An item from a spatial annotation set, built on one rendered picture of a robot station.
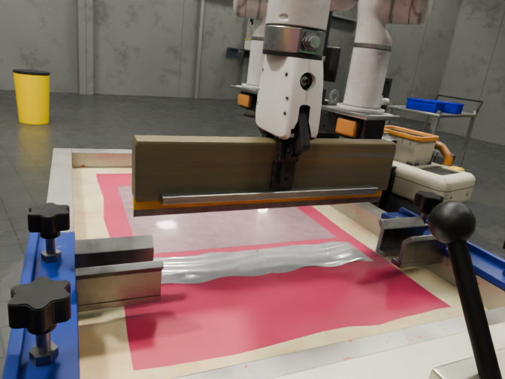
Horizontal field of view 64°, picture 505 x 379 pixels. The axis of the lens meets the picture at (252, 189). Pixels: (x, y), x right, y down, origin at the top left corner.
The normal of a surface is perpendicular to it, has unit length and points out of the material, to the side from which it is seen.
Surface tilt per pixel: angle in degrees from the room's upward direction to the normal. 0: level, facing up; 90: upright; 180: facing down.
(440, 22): 90
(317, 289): 0
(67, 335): 0
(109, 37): 90
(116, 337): 0
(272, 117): 97
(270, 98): 93
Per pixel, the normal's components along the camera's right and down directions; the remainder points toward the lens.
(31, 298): 0.11, -0.94
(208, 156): 0.39, 0.34
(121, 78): 0.60, 0.32
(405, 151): -0.80, 0.14
